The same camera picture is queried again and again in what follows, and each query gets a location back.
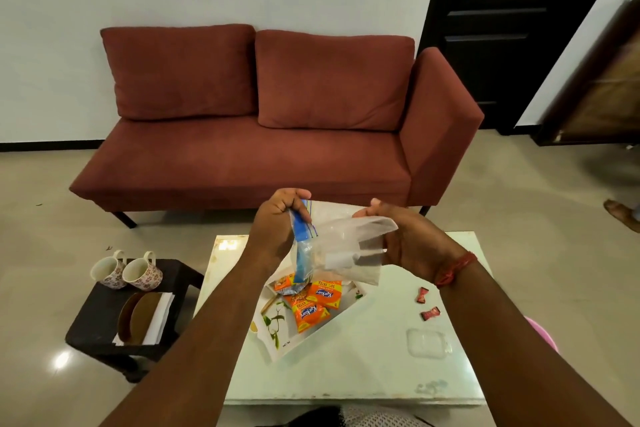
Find maroon fabric sofa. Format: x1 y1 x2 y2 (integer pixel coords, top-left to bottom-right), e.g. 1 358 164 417
69 23 485 230

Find clear zip bag blue edge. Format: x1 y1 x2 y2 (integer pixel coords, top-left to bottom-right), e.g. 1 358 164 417
289 199 400 288

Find clear plastic container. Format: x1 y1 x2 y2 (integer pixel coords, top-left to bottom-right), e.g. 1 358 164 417
405 327 454 359

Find light brown round coaster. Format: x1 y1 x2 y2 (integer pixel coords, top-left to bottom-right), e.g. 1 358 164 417
128 292 164 346

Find white printed tray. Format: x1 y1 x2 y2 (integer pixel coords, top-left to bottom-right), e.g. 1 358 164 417
254 269 369 364

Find person's right forearm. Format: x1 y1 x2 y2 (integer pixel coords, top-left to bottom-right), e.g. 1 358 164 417
439 261 632 427

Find pink plastic bucket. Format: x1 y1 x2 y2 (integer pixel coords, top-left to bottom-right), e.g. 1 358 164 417
523 316 560 354

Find red thread bracelet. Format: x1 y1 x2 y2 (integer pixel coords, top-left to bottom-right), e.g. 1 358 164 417
433 251 479 290

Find black trousers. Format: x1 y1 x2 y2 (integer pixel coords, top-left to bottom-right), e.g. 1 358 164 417
259 406 347 427

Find floral white mug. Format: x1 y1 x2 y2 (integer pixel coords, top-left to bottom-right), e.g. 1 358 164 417
89 250 127 290
122 251 165 292

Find white patterned shirt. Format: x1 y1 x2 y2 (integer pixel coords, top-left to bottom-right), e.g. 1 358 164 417
339 404 432 427

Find dark wooden door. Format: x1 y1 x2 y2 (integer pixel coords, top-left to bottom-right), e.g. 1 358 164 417
418 0 635 137

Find black plastic stool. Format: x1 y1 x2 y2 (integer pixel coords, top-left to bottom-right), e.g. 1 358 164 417
65 258 205 384

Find maroon sofa cushion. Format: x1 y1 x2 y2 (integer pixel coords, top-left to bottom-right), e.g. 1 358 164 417
254 29 417 133
99 23 259 122

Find person's right hand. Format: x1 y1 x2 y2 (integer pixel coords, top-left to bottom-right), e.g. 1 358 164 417
352 197 463 278

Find person's left forearm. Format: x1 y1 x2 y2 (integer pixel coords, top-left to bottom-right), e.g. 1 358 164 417
99 251 297 427

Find orange snack packet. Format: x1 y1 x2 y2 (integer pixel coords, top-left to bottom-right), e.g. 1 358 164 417
273 273 311 296
291 302 331 334
304 281 344 310

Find dark brown round coaster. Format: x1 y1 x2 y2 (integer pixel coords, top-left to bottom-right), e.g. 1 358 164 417
115 292 147 346

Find person's left hand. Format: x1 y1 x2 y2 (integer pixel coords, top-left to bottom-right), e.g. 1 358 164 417
248 187 313 275

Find white paper napkins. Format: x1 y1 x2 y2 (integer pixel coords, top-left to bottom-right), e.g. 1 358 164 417
111 291 177 347

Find brown wooden cabinet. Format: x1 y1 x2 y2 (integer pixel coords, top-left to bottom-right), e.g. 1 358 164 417
531 0 640 148

